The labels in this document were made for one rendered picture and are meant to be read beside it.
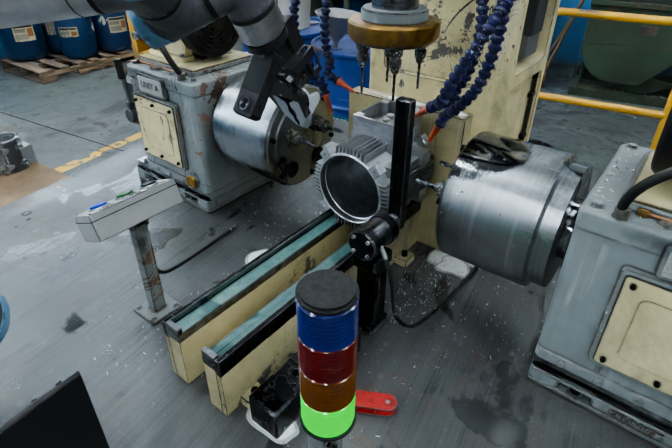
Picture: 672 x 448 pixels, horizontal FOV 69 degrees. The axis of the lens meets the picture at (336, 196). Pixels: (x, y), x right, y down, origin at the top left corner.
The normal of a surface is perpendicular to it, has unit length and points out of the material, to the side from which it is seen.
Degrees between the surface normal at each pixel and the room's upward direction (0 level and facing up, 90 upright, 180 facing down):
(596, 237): 90
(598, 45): 86
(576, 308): 90
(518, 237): 77
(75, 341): 0
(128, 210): 67
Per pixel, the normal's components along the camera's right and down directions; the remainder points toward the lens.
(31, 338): 0.00, -0.86
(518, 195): -0.44, -0.30
